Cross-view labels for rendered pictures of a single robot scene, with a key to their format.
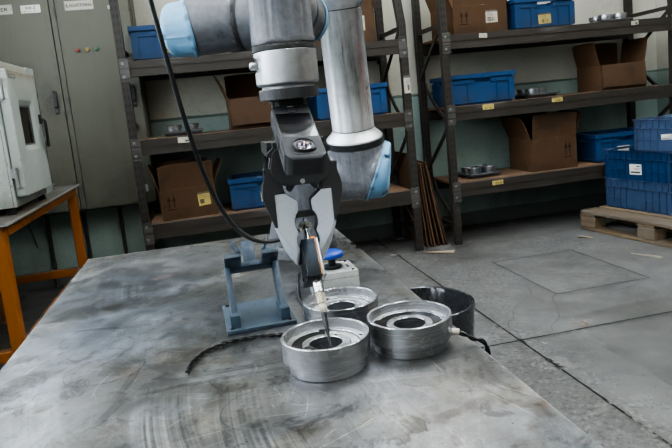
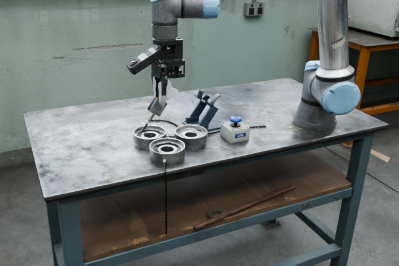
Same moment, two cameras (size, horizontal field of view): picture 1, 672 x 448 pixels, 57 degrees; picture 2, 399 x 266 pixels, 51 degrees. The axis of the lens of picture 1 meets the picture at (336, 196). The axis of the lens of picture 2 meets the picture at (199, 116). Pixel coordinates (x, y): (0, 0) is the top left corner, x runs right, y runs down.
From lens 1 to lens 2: 1.32 m
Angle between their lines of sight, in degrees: 73
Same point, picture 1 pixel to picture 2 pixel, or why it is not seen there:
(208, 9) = not seen: outside the picture
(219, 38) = not seen: hidden behind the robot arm
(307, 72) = (156, 35)
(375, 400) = (119, 153)
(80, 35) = not seen: outside the picture
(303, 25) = (157, 16)
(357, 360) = (138, 143)
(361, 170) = (319, 92)
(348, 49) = (320, 16)
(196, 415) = (117, 127)
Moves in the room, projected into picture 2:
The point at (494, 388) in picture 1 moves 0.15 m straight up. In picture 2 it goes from (123, 174) to (120, 124)
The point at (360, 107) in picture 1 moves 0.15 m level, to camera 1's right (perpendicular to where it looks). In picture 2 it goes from (325, 54) to (354, 68)
